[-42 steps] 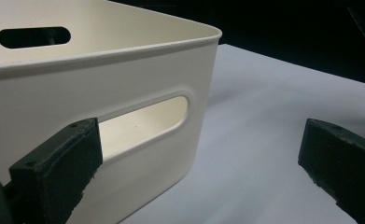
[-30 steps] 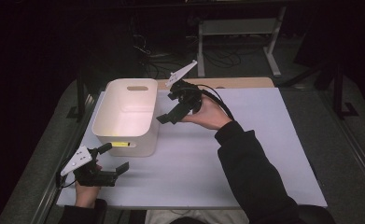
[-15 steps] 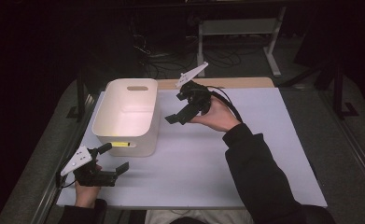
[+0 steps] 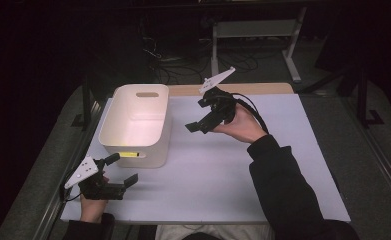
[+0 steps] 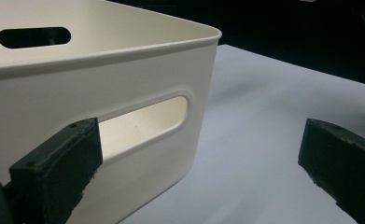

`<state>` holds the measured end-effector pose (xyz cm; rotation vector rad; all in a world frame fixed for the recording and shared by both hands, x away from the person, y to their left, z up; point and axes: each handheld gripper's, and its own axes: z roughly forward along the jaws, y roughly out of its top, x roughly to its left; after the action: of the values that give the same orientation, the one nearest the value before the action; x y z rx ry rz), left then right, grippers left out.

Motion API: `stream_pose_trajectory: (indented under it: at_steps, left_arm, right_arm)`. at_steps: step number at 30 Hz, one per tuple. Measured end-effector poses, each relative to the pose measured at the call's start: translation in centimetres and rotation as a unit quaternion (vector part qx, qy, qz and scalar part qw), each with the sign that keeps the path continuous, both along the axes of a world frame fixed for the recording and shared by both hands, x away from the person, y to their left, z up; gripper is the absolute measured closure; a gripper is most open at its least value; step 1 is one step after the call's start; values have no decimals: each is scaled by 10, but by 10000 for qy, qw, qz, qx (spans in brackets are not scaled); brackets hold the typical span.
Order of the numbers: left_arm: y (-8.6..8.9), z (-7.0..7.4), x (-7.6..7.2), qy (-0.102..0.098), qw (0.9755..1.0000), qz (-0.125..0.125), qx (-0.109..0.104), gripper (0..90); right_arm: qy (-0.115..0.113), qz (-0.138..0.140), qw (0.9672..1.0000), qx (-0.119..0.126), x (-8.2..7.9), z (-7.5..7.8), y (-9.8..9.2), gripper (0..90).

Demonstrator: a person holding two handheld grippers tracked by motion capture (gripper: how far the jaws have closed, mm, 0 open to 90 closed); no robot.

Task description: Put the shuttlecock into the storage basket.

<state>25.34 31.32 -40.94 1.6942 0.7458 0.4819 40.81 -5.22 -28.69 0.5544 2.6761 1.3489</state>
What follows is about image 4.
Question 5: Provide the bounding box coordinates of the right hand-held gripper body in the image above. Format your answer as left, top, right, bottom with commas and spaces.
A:
197, 66, 237, 134

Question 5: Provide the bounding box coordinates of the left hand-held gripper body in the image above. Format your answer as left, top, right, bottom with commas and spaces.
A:
64, 155, 128, 201

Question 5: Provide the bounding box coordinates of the white plastic storage bin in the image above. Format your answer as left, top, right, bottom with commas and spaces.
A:
98, 83, 173, 169

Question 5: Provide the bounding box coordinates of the person's right hand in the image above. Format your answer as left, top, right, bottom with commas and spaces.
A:
212, 103, 269, 145

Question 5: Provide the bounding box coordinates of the person's left hand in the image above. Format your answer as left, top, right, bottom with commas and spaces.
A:
79, 175, 111, 224

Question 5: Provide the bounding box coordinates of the black metal stand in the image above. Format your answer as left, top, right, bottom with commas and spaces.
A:
355, 64, 386, 130
71, 74, 95, 132

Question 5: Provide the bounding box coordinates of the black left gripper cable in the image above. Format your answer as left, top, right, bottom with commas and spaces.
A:
58, 169, 83, 204

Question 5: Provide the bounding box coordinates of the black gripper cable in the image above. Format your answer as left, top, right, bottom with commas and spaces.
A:
229, 92, 270, 135
58, 169, 83, 204

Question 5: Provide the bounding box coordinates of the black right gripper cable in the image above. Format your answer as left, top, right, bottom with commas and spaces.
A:
229, 92, 270, 135

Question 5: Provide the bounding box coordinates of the tangle of floor cables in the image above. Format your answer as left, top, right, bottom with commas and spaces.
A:
142, 33, 284, 85

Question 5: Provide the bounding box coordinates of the white metal table frame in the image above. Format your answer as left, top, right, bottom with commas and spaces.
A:
210, 6, 308, 84

